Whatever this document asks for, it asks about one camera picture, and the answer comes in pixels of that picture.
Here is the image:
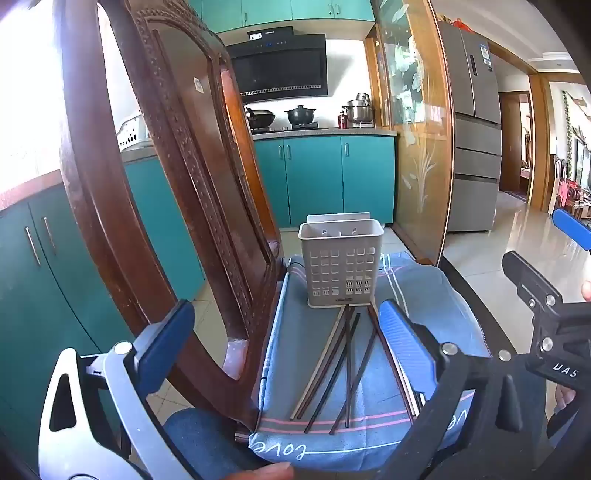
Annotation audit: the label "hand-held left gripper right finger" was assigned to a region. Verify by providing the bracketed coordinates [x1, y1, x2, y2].
[378, 299, 555, 480]

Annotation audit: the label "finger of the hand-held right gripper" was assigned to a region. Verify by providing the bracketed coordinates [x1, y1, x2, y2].
[552, 209, 591, 253]
[502, 250, 560, 324]

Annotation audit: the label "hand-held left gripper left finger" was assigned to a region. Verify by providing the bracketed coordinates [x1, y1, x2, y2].
[39, 299, 197, 480]

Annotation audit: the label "red-brown chopstick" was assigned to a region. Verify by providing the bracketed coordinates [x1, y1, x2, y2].
[297, 308, 351, 421]
[366, 307, 416, 423]

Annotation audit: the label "dark brown chopstick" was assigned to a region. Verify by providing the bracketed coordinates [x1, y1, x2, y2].
[329, 329, 379, 436]
[344, 308, 355, 426]

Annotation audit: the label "black chopstick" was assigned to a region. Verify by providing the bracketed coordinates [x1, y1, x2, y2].
[304, 315, 362, 435]

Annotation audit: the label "white plastic utensil holder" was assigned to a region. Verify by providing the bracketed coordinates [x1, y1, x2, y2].
[298, 211, 385, 309]

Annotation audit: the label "person's right hand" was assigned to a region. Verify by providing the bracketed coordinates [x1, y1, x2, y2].
[553, 279, 591, 415]

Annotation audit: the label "person's left hand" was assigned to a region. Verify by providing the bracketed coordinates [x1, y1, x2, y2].
[222, 463, 295, 480]

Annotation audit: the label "wooden door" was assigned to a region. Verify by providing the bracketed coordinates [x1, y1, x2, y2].
[499, 91, 532, 195]

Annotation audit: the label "person's leg in jeans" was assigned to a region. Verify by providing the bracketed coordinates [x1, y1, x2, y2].
[164, 406, 260, 480]

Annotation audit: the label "blue striped towel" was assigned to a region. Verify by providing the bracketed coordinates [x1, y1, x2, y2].
[248, 251, 491, 470]

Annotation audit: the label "grey refrigerator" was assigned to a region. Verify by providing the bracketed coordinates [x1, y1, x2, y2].
[436, 21, 503, 233]

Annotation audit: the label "wood-framed glass sliding door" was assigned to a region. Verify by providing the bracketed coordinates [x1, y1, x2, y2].
[364, 0, 456, 267]

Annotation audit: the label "teal base cabinet under stove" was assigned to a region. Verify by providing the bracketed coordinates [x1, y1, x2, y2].
[253, 135, 398, 228]

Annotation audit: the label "carved wooden chair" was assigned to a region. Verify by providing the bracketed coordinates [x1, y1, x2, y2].
[53, 0, 291, 445]

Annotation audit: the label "white plastic basket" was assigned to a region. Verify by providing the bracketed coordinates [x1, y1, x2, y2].
[115, 116, 149, 151]

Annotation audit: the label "large steel pot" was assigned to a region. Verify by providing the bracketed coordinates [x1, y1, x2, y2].
[343, 100, 376, 125]

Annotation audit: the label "black wok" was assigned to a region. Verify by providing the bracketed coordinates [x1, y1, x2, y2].
[245, 107, 278, 130]

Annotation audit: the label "black lidded pot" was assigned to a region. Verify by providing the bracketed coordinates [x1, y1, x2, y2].
[285, 105, 319, 128]

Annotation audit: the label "black range hood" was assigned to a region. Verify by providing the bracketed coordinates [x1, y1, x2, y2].
[226, 27, 329, 104]

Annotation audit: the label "teal wall cabinets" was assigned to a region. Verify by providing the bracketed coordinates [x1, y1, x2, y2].
[187, 0, 376, 34]

